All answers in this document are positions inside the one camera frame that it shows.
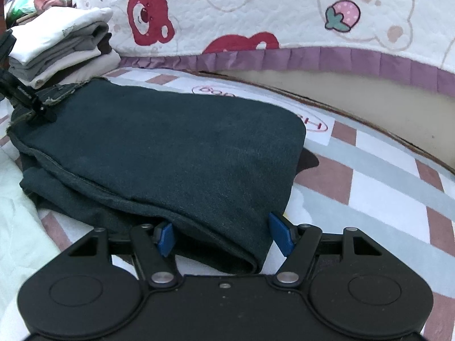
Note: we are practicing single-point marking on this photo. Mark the green plastic bag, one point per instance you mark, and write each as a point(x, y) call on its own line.
point(21, 3)

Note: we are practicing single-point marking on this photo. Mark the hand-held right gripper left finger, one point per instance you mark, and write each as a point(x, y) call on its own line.
point(165, 239)

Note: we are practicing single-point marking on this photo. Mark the cream folded garment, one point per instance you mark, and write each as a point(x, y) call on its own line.
point(81, 67)

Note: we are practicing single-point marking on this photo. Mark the dark brown folded garment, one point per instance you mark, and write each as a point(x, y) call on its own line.
point(105, 44)

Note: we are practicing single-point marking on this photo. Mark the bear-print white quilt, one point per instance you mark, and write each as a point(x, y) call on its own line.
point(284, 14)

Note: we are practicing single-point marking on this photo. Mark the pale green shirt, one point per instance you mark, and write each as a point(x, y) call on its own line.
point(17, 238)

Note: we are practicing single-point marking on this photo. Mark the grey folded shirt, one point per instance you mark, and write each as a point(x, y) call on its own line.
point(60, 53)

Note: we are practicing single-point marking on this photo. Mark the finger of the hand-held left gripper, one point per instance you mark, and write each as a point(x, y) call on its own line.
point(25, 96)
point(7, 46)

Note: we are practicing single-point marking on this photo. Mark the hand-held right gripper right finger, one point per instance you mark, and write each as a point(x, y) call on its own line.
point(280, 234)

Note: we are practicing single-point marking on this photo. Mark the dark denim jeans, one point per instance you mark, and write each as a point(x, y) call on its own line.
point(160, 149)

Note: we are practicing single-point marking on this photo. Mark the white folded shirt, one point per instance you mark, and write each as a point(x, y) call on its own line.
point(53, 32)

